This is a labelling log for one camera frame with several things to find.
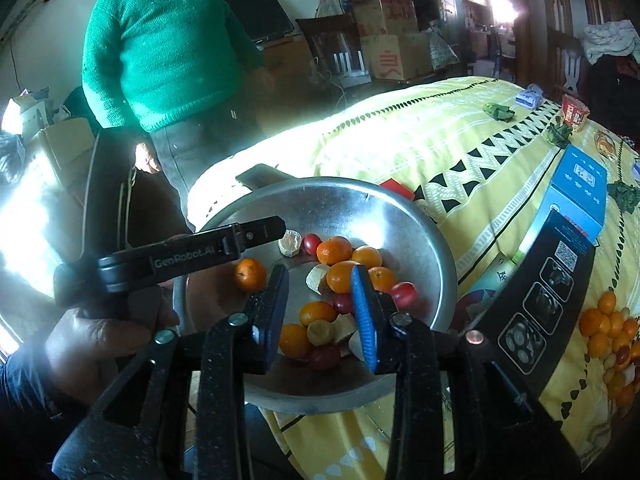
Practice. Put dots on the heap of mixed citrus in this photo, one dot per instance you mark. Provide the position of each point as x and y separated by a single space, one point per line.
607 340

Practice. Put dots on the white cloth pile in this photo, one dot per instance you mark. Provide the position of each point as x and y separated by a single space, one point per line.
612 40

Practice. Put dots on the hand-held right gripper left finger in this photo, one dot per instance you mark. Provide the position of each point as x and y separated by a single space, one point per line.
274 310

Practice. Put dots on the cluster of tangerines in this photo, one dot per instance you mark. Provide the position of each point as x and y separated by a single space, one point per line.
334 252

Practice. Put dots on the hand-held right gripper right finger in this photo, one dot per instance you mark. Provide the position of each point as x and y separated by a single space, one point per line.
362 317

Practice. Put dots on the dark smartphone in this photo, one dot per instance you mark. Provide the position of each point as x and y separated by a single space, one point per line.
257 176

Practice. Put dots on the dark wooden chair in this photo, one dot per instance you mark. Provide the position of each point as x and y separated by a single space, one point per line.
325 35
569 65

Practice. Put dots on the green and white carton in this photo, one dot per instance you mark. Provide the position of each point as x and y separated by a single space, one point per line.
492 280

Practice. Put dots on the small orange tangerine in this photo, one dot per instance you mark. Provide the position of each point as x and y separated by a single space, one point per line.
250 275

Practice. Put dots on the person's left forearm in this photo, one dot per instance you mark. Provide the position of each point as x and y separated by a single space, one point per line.
30 410

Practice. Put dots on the small blue toy box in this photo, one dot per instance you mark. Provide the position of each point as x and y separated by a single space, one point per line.
528 96

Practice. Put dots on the yellow patterned tablecloth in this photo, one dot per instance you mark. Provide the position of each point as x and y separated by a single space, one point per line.
425 135

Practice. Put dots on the clear snack packet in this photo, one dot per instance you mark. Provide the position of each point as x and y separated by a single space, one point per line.
606 144

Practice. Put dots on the pale peeled fruit piece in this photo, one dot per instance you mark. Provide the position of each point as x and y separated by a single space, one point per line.
320 333
345 326
357 347
317 279
290 243

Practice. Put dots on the green leaf sprig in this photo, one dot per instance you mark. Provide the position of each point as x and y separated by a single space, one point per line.
622 195
497 111
559 134

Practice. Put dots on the black flat screen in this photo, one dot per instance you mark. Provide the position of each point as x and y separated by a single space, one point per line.
260 10

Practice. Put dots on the red cherry tomato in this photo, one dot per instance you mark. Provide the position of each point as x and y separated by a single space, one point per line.
312 244
343 303
403 295
324 357

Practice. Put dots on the white box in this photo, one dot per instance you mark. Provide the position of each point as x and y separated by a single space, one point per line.
22 110

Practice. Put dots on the blue and black carton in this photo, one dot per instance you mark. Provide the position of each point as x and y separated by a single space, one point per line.
550 270

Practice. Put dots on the red snack packet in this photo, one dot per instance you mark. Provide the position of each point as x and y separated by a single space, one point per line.
574 110

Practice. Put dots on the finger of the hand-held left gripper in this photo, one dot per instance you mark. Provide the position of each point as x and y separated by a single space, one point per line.
260 232

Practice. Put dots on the metal bowl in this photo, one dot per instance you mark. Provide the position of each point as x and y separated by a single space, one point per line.
400 225

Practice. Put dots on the red flat packet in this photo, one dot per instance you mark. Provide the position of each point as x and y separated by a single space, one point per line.
397 190

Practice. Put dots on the white router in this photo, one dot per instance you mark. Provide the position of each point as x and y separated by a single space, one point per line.
350 72

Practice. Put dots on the cardboard box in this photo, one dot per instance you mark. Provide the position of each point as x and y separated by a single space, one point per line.
385 16
65 152
395 56

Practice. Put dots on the person's left hand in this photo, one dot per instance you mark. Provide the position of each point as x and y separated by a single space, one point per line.
95 350

